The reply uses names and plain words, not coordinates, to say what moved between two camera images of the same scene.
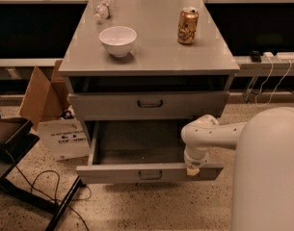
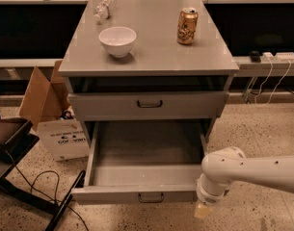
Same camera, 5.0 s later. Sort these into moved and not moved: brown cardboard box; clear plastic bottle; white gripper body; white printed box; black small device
Moved: white gripper body
Not moved: white printed box; clear plastic bottle; black small device; brown cardboard box
